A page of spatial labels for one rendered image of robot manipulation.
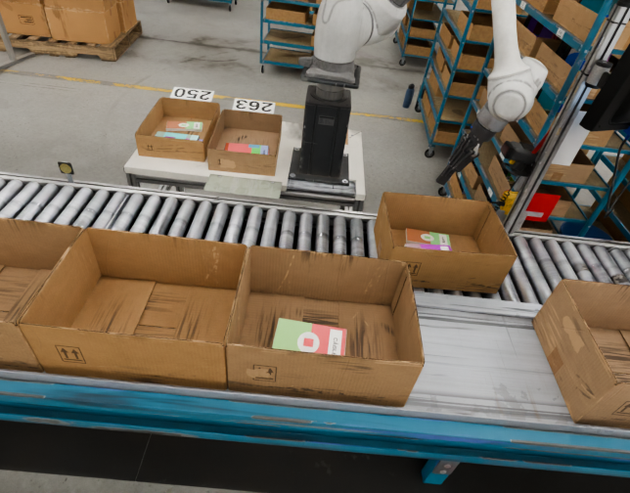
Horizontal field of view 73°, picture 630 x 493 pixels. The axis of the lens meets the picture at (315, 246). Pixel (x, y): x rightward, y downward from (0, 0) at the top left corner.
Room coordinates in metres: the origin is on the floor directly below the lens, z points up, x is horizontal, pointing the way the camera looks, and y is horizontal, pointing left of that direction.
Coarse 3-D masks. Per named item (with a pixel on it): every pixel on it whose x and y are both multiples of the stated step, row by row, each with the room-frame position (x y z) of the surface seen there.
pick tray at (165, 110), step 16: (160, 112) 1.89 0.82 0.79; (176, 112) 1.93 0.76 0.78; (192, 112) 1.93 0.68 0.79; (208, 112) 1.94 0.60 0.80; (144, 128) 1.65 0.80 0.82; (160, 128) 1.79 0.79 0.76; (208, 128) 1.68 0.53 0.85; (144, 144) 1.55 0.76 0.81; (160, 144) 1.55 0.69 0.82; (176, 144) 1.56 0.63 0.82; (192, 144) 1.56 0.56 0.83; (192, 160) 1.56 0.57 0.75
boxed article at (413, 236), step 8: (408, 232) 1.26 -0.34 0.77; (416, 232) 1.26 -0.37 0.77; (424, 232) 1.27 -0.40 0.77; (432, 232) 1.28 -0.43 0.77; (408, 240) 1.21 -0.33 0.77; (416, 240) 1.22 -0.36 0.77; (424, 240) 1.22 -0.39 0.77; (432, 240) 1.23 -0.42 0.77; (440, 240) 1.24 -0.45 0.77; (448, 240) 1.24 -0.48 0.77
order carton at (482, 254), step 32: (384, 192) 1.28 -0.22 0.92; (384, 224) 1.13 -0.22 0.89; (416, 224) 1.29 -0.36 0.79; (448, 224) 1.30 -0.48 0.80; (480, 224) 1.29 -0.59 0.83; (384, 256) 1.04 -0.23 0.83; (416, 256) 0.99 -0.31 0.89; (448, 256) 1.00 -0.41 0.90; (480, 256) 1.01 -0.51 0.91; (512, 256) 1.02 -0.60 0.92; (448, 288) 1.01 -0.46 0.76; (480, 288) 1.02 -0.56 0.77
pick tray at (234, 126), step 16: (224, 112) 1.89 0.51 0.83; (240, 112) 1.90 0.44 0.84; (256, 112) 1.90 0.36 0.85; (224, 128) 1.87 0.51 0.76; (240, 128) 1.89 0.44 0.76; (256, 128) 1.90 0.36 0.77; (272, 128) 1.91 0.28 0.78; (208, 144) 1.55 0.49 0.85; (224, 144) 1.73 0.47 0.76; (256, 144) 1.77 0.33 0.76; (272, 144) 1.79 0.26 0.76; (208, 160) 1.51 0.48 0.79; (224, 160) 1.52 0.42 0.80; (240, 160) 1.52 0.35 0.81; (256, 160) 1.53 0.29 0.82; (272, 160) 1.53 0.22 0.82
